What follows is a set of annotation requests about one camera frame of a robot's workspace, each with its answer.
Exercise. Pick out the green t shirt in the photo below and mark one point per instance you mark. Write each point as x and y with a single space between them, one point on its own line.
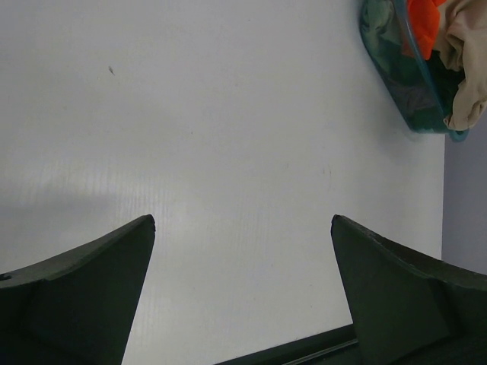
446 81

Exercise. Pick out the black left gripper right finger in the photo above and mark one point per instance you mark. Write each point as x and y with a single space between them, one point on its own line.
407 307

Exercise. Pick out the beige t shirt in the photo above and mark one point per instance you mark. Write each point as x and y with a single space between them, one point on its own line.
461 43

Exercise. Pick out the orange t shirt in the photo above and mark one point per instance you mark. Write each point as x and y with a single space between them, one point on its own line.
424 19

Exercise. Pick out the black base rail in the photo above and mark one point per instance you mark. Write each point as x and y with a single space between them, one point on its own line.
337 346

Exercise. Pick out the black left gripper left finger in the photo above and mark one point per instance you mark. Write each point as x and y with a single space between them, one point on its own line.
77 307

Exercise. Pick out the teal plastic laundry basket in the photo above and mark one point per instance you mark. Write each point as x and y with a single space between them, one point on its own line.
388 38

